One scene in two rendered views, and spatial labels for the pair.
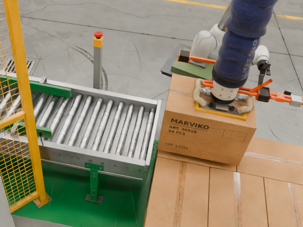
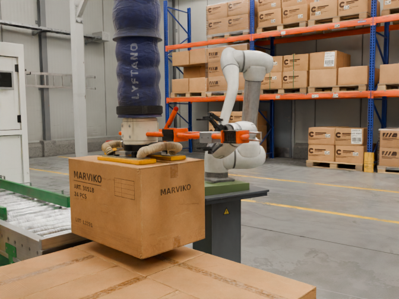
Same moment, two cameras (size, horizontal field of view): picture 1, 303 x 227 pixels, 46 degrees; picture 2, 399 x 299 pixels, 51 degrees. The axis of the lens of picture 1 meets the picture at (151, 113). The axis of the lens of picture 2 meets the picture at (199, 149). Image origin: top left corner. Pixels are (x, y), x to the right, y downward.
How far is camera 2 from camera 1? 248 cm
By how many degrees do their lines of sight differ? 53
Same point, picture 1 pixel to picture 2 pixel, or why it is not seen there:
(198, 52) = (206, 161)
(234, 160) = (135, 245)
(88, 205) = not seen: outside the picture
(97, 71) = not seen: hidden behind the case
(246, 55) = (129, 66)
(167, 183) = (43, 263)
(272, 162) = (218, 283)
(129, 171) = (31, 255)
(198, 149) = (100, 225)
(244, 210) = not seen: outside the picture
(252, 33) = (122, 31)
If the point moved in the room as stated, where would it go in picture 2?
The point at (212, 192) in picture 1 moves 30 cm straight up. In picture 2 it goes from (78, 280) to (75, 211)
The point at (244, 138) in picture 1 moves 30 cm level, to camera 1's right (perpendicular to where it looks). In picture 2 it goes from (133, 191) to (183, 201)
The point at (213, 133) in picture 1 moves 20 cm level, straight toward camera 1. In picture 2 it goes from (106, 188) to (63, 193)
